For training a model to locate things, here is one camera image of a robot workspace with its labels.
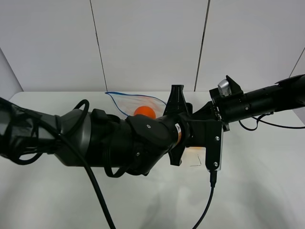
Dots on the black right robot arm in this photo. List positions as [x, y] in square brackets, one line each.
[287, 94]

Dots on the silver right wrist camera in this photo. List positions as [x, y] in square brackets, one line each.
[228, 87]

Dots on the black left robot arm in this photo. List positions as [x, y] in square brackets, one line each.
[93, 138]

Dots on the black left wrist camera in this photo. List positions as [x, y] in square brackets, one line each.
[208, 134]

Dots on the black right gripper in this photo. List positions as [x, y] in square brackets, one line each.
[230, 108]

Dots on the clear zip bag blue zipper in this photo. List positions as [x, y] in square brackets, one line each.
[124, 104]

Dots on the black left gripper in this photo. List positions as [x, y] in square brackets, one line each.
[175, 118]

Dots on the orange fruit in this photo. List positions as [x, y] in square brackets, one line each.
[146, 111]

